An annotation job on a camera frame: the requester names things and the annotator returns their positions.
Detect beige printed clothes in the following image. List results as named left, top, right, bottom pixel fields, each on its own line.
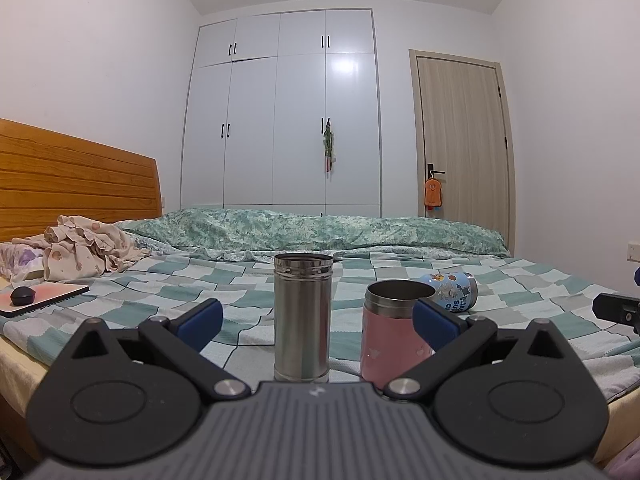
left=11, top=214, right=151, bottom=283

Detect green patterned quilt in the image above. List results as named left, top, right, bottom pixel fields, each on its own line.
left=112, top=207, right=506, bottom=261

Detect tall stainless steel cup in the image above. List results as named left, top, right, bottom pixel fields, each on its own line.
left=273, top=253, right=334, bottom=384

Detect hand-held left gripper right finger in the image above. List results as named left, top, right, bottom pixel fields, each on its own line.
left=383, top=298, right=577, bottom=404

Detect checked bed sheet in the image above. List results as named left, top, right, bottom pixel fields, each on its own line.
left=0, top=247, right=640, bottom=401

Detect white wardrobe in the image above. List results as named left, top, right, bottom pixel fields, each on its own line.
left=180, top=8, right=384, bottom=219

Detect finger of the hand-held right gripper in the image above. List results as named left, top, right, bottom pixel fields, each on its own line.
left=592, top=292, right=640, bottom=337

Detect blue printed cup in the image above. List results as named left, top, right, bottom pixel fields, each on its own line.
left=417, top=271, right=479, bottom=314

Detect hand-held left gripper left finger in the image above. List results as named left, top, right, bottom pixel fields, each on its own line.
left=55, top=298, right=252, bottom=404

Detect wooden headboard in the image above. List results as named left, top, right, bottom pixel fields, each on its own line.
left=0, top=118, right=163, bottom=244

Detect purple patterned pillow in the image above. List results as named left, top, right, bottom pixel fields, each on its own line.
left=0, top=241, right=48, bottom=283

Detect green hanging ornament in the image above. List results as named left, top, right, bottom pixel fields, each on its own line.
left=322, top=119, right=338, bottom=175

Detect pink mouse pad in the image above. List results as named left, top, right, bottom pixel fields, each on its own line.
left=0, top=282, right=91, bottom=319

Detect pink steel-rimmed cup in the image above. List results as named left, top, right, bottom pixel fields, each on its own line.
left=360, top=280, right=437, bottom=392

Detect orange hanging plush toy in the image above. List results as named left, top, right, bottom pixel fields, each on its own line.
left=423, top=172, right=444, bottom=209

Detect beige wooden door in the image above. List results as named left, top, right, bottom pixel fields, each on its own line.
left=408, top=49, right=517, bottom=256

